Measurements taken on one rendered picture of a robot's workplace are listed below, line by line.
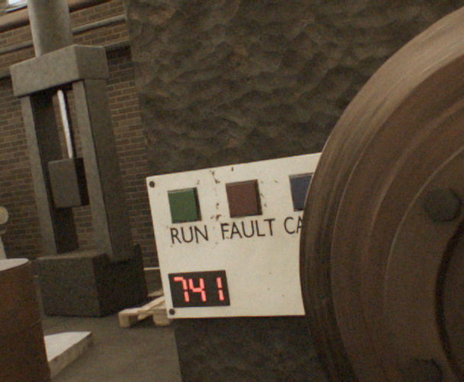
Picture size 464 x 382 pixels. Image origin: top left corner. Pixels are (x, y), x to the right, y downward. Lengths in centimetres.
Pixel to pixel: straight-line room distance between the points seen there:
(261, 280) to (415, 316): 31
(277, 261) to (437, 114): 30
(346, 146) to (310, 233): 8
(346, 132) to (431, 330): 18
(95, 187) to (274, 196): 518
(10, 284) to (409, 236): 283
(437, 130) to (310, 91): 25
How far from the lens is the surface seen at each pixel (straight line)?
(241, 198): 74
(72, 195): 610
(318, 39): 73
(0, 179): 947
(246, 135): 76
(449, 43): 55
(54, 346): 480
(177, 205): 78
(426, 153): 51
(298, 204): 72
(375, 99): 56
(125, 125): 808
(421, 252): 47
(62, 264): 611
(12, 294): 322
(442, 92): 53
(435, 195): 46
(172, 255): 81
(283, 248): 74
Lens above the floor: 125
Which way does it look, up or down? 3 degrees down
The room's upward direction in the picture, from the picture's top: 8 degrees counter-clockwise
